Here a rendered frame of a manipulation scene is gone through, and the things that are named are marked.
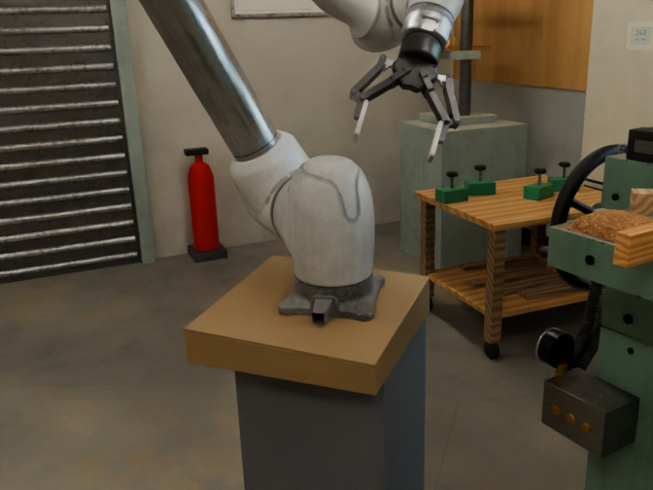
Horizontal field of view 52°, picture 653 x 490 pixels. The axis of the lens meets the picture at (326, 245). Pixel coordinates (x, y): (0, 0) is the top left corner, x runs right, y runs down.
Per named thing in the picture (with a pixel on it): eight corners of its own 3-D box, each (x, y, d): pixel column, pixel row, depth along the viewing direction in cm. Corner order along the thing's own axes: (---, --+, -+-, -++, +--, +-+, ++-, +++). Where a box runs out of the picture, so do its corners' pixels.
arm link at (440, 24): (459, 11, 120) (451, 39, 118) (448, 39, 129) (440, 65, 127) (410, -3, 120) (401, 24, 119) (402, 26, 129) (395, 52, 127)
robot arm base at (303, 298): (270, 324, 123) (268, 297, 120) (300, 274, 143) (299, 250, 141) (368, 332, 119) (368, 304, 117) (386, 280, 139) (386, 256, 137)
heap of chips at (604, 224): (601, 217, 99) (603, 198, 98) (681, 237, 89) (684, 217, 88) (562, 227, 95) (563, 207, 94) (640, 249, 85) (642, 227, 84)
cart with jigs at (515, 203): (535, 285, 316) (545, 149, 296) (628, 332, 265) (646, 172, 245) (412, 309, 294) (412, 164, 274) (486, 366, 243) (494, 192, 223)
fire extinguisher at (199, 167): (219, 248, 386) (210, 144, 367) (227, 258, 369) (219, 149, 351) (188, 253, 379) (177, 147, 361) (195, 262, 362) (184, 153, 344)
